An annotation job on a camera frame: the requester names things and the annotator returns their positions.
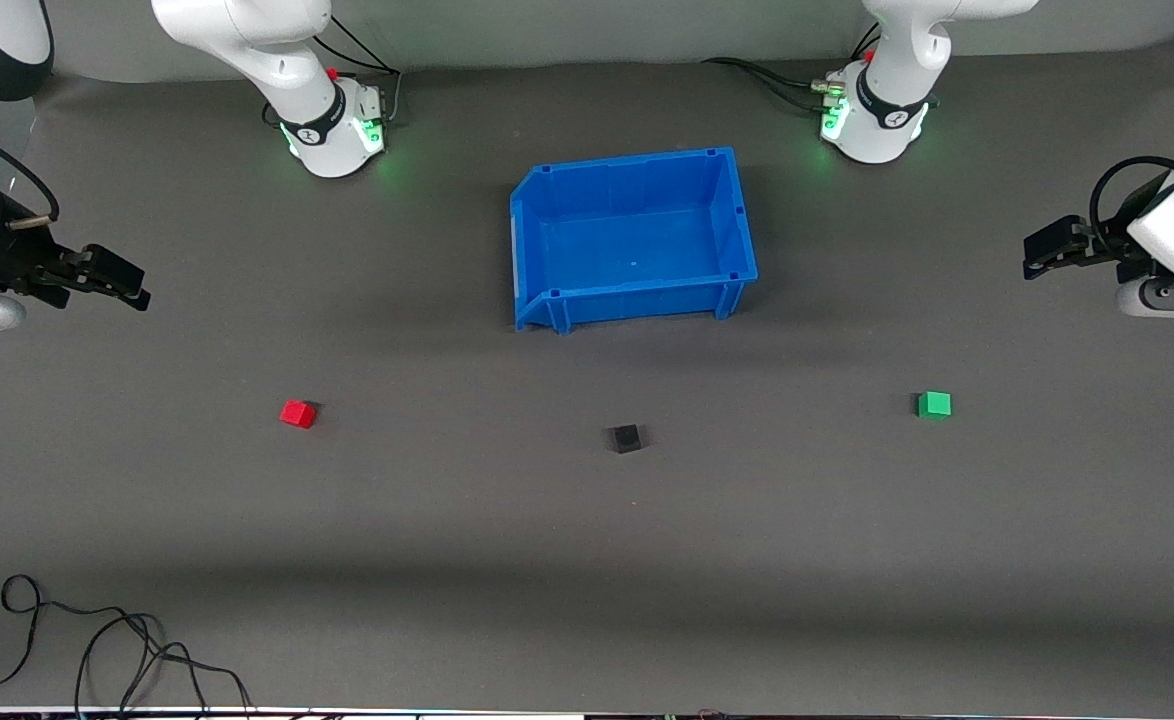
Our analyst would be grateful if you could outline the blue plastic storage bin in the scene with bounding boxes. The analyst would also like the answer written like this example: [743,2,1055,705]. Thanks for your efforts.
[510,147,758,334]

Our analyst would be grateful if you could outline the dark grey table mat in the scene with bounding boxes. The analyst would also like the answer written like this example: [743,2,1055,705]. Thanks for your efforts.
[0,40,1174,716]

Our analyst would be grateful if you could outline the black arm-mounted cable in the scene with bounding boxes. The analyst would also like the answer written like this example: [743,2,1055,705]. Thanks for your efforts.
[0,117,61,224]
[1089,155,1174,253]

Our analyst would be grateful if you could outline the thin black loose cable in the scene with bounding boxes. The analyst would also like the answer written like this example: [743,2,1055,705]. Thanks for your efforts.
[0,574,253,717]

